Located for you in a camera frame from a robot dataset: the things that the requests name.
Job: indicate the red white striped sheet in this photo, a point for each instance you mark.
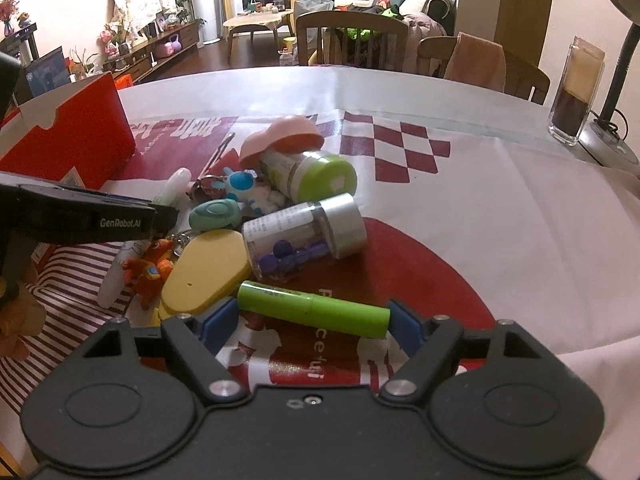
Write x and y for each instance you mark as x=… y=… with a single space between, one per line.
x=65 y=280

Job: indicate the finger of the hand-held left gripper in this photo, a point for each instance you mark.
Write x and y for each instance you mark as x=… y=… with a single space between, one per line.
x=75 y=215

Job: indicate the pink heart-shaped bowl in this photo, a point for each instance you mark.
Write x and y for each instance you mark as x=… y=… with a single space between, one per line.
x=285 y=135

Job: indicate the thin metal pen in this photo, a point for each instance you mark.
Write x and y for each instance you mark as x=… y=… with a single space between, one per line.
x=220 y=155

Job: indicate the wooden TV cabinet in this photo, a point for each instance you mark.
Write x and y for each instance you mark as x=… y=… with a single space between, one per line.
x=165 y=62

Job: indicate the cloth-covered television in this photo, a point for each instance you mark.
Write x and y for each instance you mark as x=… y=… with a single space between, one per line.
x=140 y=5

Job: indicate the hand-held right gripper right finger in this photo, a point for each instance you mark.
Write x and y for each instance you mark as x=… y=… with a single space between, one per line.
x=406 y=327

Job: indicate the green plastic tube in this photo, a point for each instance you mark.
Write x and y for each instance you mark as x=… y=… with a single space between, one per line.
x=320 y=310

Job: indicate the yellow stool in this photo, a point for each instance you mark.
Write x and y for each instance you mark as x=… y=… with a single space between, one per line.
x=289 y=42

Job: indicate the pink flowers in vase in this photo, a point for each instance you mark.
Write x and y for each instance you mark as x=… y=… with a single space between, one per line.
x=7 y=12

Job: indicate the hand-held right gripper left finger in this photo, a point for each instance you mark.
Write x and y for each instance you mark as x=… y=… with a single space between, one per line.
x=219 y=321

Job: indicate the white marker pen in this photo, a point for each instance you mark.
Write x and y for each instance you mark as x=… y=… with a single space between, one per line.
x=117 y=270

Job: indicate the wooden dining chair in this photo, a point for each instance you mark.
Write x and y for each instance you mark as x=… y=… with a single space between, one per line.
x=350 y=22
x=520 y=72

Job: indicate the glass holder with napkins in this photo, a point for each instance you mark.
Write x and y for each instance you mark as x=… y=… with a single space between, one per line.
x=572 y=95

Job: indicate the clear jar with silver lid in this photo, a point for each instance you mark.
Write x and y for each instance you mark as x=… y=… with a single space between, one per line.
x=300 y=232

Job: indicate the red cardboard box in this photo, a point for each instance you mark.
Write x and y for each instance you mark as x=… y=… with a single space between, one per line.
x=85 y=130

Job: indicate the pink towel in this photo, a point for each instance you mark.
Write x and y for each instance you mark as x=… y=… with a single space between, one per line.
x=475 y=62

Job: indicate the grey plastic bag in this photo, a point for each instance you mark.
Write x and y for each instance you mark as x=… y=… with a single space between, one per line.
x=312 y=6

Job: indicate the sofa with piled clothes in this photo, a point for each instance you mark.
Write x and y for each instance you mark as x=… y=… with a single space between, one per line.
x=430 y=15

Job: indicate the yellow oval case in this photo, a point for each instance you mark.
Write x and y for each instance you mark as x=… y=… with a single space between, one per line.
x=207 y=270

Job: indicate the dark blue mini fridge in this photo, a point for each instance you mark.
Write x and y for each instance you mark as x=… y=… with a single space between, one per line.
x=47 y=72

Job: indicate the pink kettlebell toy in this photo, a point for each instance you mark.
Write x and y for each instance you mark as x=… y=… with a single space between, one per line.
x=167 y=46

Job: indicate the blue white toy figure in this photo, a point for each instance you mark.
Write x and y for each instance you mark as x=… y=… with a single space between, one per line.
x=250 y=190

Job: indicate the plastic water jug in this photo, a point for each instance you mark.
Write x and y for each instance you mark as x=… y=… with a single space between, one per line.
x=286 y=57

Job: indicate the person's left hand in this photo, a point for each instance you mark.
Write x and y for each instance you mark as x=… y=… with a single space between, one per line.
x=20 y=315

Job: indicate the wooden coffee table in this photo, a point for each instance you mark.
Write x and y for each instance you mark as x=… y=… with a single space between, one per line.
x=255 y=22

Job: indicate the clear jar with green lid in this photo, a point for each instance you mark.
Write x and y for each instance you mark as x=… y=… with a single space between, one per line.
x=320 y=175

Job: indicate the black desk lamp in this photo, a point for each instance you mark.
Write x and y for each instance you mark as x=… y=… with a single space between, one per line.
x=612 y=140

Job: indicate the orange gift box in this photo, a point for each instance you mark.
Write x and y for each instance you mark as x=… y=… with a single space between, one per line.
x=123 y=81

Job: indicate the white standing air conditioner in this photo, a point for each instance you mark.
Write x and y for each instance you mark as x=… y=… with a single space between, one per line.
x=207 y=5

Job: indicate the black water dispenser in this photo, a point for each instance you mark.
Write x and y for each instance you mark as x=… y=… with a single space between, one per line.
x=22 y=42

